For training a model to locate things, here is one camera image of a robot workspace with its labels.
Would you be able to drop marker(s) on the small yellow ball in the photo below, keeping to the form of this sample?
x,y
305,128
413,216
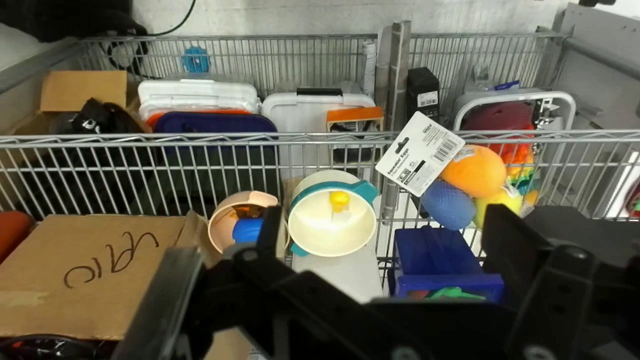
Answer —
x,y
341,201

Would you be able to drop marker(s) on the brown cardboard box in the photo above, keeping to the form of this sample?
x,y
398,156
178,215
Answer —
x,y
80,281

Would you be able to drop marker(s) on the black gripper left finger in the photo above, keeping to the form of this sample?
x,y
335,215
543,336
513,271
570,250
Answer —
x,y
172,301

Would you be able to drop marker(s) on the pink bowl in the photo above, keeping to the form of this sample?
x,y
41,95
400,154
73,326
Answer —
x,y
222,221

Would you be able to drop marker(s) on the white printed card tag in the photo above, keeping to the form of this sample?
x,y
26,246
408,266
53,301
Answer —
x,y
421,153

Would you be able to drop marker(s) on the black device white label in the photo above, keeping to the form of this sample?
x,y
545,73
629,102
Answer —
x,y
421,82

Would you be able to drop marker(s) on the white lidded container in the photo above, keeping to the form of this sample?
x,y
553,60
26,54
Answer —
x,y
193,92

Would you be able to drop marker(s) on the yellow plush ball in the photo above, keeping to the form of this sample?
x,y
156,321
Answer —
x,y
506,201

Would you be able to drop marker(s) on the white rimmed maroon container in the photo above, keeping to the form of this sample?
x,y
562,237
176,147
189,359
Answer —
x,y
500,117

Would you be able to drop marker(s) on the green toy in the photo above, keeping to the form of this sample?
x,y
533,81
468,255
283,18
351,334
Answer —
x,y
457,293

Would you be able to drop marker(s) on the white pot teal band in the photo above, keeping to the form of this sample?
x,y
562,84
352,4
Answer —
x,y
326,231

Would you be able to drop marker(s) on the blue spool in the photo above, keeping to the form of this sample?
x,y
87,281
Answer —
x,y
196,60

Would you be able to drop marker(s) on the orange bin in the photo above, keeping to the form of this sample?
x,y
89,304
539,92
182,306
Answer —
x,y
13,232

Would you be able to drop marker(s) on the blue storage bin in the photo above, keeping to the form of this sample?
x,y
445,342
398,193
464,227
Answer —
x,y
433,256

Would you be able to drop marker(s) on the orange plush ball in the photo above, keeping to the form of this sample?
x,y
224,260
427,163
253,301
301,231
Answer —
x,y
477,172

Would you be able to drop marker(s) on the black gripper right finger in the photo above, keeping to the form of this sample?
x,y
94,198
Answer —
x,y
553,301

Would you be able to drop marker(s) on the small open cardboard box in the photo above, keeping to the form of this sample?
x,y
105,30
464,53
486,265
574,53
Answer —
x,y
80,91

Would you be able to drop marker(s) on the blue bottle white cap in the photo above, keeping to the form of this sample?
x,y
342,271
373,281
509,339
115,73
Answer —
x,y
246,231

